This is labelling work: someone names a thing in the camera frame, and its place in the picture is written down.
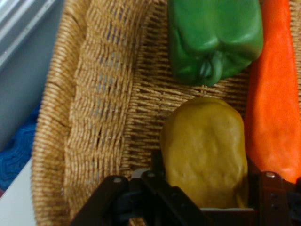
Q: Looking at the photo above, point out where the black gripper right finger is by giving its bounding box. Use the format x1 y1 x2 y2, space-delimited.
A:
246 157 301 226

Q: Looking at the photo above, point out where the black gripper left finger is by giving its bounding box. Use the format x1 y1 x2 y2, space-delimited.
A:
70 149 214 226

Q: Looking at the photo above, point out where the brown potato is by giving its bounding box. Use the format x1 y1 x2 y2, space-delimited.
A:
160 97 250 209

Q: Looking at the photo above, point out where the orange carrot with green leaves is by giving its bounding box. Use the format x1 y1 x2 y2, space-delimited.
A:
243 0 301 184

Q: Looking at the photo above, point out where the blue knitted cloth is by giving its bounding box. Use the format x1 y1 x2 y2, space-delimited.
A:
0 103 42 192

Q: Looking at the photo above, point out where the green bell pepper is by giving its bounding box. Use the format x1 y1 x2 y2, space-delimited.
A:
167 0 264 87

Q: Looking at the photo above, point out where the woven wicker basket with handles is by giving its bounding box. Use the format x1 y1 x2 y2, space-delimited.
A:
30 0 301 226

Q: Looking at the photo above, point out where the aluminium frame rail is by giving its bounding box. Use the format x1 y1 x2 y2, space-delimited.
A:
0 0 58 71

